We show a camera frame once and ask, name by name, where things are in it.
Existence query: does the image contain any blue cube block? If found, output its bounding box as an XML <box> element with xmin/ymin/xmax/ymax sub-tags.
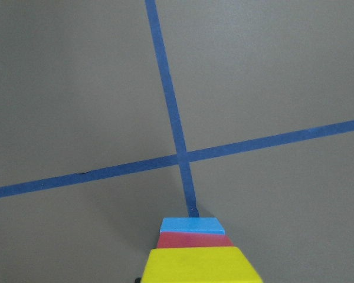
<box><xmin>160</xmin><ymin>218</ymin><xmax>225</xmax><ymax>235</ymax></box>

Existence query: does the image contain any red cube block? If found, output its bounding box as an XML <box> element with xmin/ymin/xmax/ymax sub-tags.
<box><xmin>156</xmin><ymin>232</ymin><xmax>234</xmax><ymax>248</ymax></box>

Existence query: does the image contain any yellow cube block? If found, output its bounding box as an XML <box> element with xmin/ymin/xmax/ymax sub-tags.
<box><xmin>141</xmin><ymin>246</ymin><xmax>263</xmax><ymax>282</ymax></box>

